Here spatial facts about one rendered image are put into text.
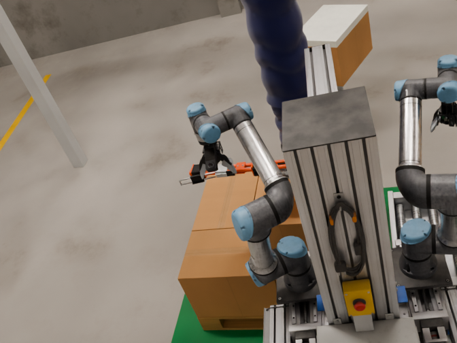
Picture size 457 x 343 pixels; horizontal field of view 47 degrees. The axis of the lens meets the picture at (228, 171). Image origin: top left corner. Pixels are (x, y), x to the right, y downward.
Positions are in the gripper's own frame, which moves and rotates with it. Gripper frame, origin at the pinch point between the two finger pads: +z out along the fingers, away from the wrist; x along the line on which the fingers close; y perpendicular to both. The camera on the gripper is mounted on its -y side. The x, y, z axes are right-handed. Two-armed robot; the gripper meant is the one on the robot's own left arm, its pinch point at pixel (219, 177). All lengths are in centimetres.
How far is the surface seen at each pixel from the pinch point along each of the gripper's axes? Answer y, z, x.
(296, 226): 24, 59, -22
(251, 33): 36, -45, -24
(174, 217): 147, 152, 99
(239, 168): 45, 32, 3
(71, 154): 247, 135, 222
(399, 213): 60, 97, -77
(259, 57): 35, -33, -24
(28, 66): 249, 33, 216
